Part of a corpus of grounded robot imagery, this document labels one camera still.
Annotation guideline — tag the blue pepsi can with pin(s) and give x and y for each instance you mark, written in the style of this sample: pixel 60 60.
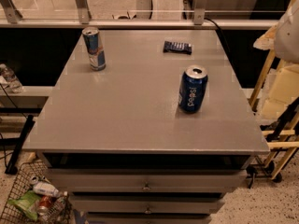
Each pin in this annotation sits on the blue pepsi can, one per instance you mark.
pixel 192 88

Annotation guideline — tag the blue rxbar blueberry bar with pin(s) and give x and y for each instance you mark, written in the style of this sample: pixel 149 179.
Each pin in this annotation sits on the blue rxbar blueberry bar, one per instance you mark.
pixel 177 47

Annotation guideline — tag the clear plastic water bottle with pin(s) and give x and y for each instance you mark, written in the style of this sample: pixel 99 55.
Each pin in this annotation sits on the clear plastic water bottle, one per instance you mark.
pixel 9 76

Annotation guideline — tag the silver can in basket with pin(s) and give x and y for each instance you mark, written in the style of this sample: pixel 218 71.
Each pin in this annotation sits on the silver can in basket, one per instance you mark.
pixel 35 179

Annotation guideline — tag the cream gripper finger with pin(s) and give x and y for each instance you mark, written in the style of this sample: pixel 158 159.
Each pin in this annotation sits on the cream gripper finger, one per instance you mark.
pixel 266 41

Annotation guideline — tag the bottom grey drawer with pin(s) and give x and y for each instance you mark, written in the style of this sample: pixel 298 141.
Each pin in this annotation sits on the bottom grey drawer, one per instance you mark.
pixel 143 219

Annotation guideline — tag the wire mesh basket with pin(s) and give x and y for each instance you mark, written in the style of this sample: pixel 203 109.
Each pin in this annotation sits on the wire mesh basket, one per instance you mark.
pixel 11 215

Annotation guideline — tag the green snack bag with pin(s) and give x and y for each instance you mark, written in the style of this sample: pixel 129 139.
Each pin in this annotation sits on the green snack bag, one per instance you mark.
pixel 27 204

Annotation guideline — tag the top grey drawer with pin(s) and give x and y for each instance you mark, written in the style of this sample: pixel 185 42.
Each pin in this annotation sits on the top grey drawer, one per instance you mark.
pixel 99 181

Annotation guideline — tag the red soda can in basket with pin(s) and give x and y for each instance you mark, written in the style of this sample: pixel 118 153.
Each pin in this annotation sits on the red soda can in basket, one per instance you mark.
pixel 45 205

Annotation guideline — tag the grey drawer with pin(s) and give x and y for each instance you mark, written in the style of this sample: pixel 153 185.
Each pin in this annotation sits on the grey drawer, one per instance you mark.
pixel 146 205
pixel 99 181
pixel 143 219

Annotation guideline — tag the black metal leg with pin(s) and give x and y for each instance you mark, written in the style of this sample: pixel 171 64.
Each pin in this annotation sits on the black metal leg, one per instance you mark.
pixel 11 167

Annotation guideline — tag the red bull can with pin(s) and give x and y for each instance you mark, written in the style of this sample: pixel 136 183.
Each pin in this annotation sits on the red bull can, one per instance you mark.
pixel 95 48

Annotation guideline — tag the middle grey drawer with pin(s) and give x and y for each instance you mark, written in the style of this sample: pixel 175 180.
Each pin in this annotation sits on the middle grey drawer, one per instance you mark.
pixel 146 205

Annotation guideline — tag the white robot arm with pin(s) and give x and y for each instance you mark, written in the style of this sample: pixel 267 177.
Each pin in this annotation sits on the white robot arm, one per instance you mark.
pixel 283 38

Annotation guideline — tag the white plastic bottle in basket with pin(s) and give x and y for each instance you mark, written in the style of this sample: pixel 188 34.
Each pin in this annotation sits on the white plastic bottle in basket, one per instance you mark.
pixel 44 188

